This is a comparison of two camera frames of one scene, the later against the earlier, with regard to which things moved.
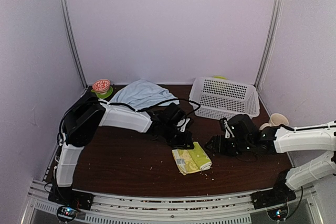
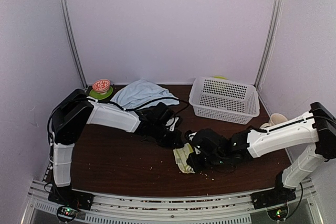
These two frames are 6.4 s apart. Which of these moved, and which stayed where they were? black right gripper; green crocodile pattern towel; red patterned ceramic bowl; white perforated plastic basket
Moved: black right gripper
Stayed: green crocodile pattern towel; white perforated plastic basket; red patterned ceramic bowl
